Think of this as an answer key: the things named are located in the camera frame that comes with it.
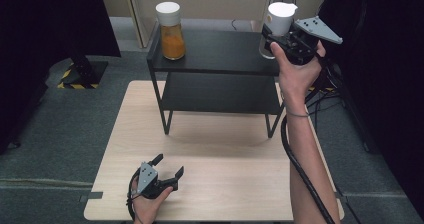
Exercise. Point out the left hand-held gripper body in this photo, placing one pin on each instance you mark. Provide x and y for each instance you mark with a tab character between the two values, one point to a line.
147	179

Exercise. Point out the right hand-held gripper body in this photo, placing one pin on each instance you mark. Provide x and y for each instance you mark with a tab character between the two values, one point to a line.
301	47

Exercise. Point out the glass jar with grey powder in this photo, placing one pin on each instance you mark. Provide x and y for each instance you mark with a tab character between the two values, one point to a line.
280	17

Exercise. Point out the black metal shelf rack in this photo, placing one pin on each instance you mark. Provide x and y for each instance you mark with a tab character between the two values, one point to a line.
216	50

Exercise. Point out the glass jar with orange powder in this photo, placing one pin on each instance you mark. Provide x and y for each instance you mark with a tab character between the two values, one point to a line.
172	44

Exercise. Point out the person's left hand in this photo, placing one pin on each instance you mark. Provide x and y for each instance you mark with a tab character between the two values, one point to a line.
148	207

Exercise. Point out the person's right hand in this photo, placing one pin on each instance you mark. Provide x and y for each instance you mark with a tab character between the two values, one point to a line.
296	79

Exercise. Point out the grey floor tape strip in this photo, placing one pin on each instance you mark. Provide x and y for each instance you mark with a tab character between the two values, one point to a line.
91	196

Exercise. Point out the dark curtain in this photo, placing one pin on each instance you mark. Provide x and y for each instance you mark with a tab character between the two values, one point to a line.
383	67
40	24

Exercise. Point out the stand base with striped tape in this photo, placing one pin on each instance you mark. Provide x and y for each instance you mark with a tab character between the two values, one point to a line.
83	75

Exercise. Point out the white metal frame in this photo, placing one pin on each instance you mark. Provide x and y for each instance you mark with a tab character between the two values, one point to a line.
136	17
270	0

